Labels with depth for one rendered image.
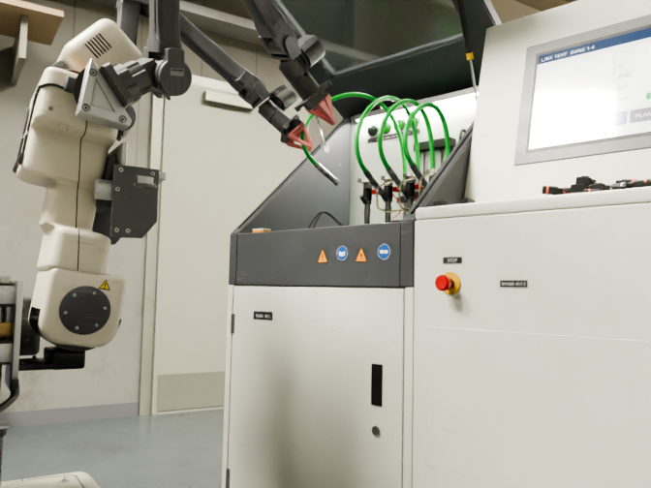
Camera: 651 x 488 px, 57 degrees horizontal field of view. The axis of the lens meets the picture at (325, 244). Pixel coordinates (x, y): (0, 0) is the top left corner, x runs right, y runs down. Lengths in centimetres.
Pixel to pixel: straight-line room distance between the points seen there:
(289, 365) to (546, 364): 74
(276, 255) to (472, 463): 79
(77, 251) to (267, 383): 70
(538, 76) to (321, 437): 111
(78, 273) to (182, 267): 254
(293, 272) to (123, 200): 55
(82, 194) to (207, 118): 271
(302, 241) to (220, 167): 242
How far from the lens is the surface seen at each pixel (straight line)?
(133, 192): 140
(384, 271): 148
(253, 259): 183
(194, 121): 405
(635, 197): 124
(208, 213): 398
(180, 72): 135
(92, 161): 144
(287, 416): 174
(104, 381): 385
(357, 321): 153
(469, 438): 139
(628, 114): 157
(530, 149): 161
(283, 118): 189
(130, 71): 133
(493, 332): 133
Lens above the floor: 78
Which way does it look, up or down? 4 degrees up
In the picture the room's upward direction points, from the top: 1 degrees clockwise
